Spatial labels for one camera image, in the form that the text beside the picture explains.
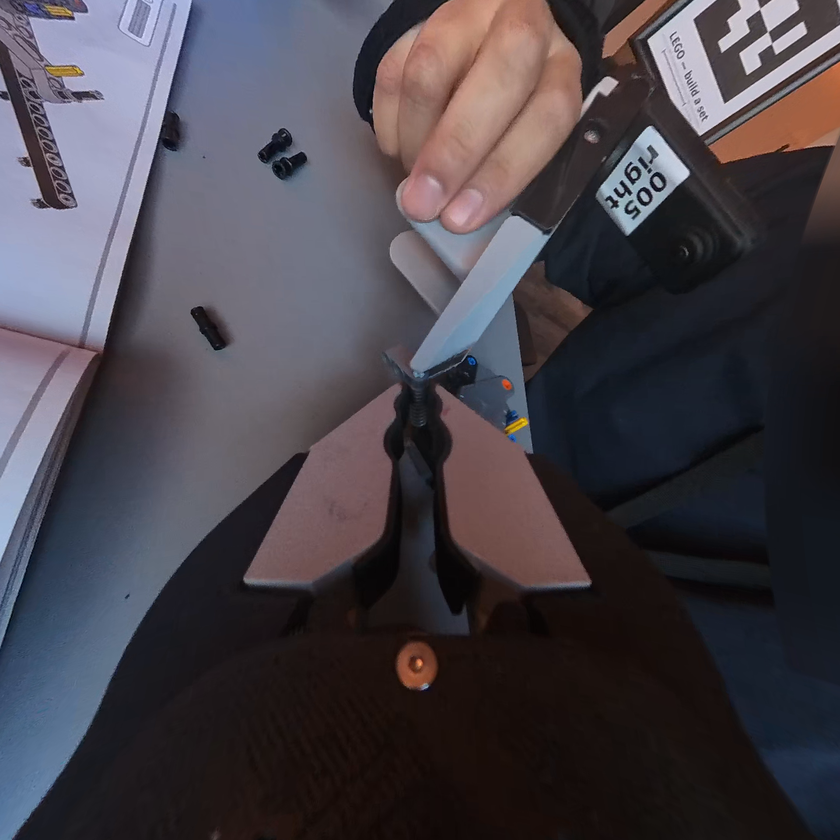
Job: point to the lego instruction booklet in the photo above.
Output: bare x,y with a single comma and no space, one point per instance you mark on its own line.
72,262

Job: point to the small grey black lego part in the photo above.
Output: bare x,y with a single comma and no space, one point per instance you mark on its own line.
400,362

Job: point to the person's dark trousers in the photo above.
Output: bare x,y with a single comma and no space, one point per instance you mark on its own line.
656,394

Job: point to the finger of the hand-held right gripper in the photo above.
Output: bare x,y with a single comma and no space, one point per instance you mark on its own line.
485,289

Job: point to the person's right hand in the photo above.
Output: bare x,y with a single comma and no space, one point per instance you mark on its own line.
479,98

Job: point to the black lego pin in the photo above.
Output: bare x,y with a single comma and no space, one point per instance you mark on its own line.
171,130
274,144
208,328
289,166

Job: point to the grey lego assembly colourful pins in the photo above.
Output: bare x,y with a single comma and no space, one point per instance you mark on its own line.
489,394

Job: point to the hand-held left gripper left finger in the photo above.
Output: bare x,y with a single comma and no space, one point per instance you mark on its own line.
328,512

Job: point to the brown cardboard box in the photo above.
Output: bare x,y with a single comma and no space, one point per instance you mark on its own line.
774,124

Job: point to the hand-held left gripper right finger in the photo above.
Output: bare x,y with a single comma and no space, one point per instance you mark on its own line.
505,518

